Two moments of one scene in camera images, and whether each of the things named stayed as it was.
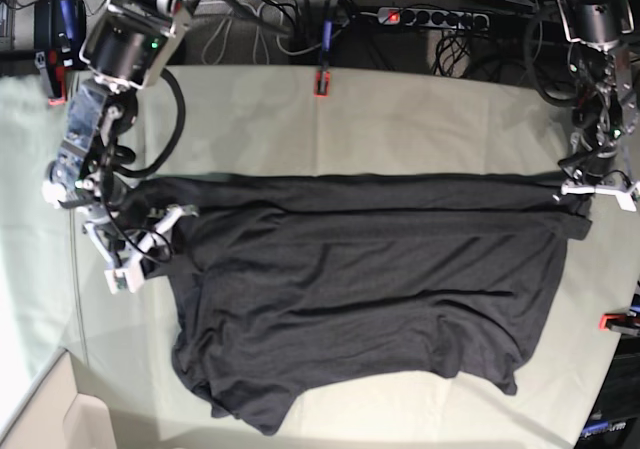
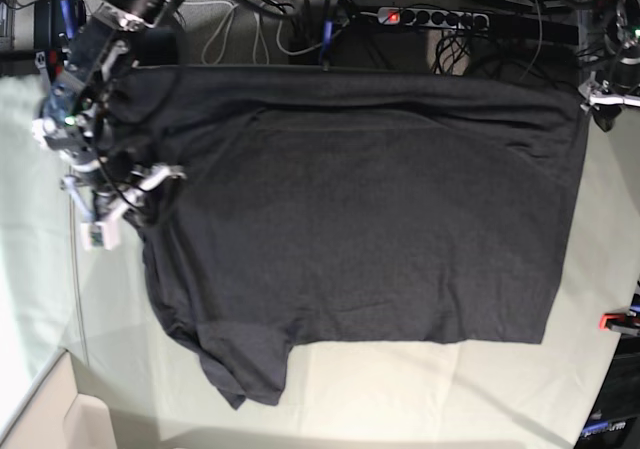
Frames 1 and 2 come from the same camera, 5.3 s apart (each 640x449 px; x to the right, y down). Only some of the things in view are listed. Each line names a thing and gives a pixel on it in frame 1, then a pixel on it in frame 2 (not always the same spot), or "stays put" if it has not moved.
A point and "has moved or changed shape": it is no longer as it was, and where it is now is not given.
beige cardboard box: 57,416 stays put
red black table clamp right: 620,322 stays put
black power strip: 446,18 stays put
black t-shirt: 285,278 has moved or changed shape
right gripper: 628,195 to 604,102
